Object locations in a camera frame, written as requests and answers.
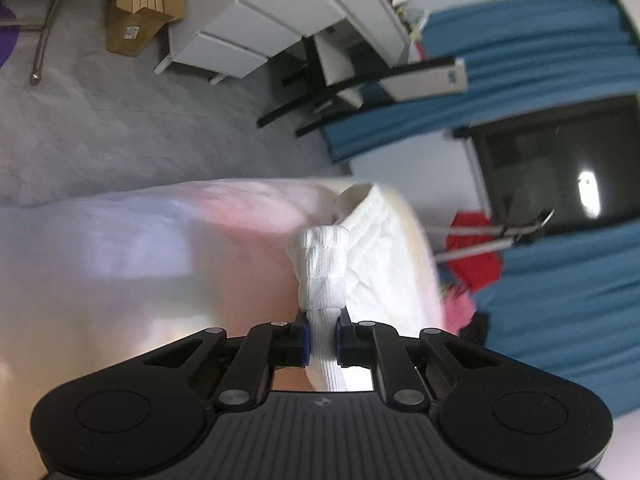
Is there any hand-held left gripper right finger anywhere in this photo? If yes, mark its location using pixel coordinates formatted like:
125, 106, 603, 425
336, 307, 505, 414

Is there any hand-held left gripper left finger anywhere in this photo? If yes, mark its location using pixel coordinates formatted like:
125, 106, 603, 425
142, 308, 310, 414

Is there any white knit garment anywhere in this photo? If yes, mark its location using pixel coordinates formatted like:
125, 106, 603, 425
287, 183, 445, 393

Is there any pink garment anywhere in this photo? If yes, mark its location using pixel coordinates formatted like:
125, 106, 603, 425
439, 282, 477, 337

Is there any dark cloth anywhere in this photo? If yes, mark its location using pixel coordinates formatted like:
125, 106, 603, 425
458, 312, 492, 347

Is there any red garment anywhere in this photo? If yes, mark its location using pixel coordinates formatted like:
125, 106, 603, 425
445, 211, 503, 293

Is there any pastel bed sheet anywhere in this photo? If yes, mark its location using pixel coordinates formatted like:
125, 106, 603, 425
0, 178, 445, 480

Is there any metal drying rack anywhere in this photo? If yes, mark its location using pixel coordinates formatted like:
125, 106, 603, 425
431, 209, 556, 264

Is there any black chair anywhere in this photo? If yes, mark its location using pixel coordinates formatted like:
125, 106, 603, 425
256, 35, 468, 138

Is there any black monitor screen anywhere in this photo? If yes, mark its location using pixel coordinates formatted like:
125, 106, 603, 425
453, 94, 640, 239

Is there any blue curtain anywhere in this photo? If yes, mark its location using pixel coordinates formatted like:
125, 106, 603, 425
320, 0, 640, 418

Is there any white drawer cabinet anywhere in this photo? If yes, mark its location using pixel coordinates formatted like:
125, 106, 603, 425
154, 0, 426, 86

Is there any cardboard box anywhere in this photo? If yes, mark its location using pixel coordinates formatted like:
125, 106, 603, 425
105, 0, 187, 58

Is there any metal stand leg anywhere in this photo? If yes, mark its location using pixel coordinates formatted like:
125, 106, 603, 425
0, 0, 84, 86

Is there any purple mat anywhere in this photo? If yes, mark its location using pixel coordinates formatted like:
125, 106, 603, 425
0, 1, 21, 69

